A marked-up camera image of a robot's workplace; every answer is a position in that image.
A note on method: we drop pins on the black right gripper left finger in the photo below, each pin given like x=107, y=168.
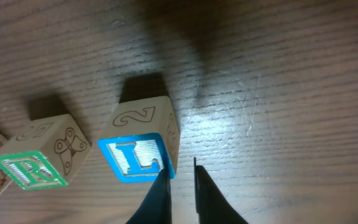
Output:
x=156, y=208

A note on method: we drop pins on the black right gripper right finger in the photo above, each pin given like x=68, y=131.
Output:
x=211, y=205

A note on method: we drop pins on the blue 1 block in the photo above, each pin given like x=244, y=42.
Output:
x=141, y=139

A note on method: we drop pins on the green R block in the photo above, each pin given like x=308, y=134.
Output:
x=47, y=153

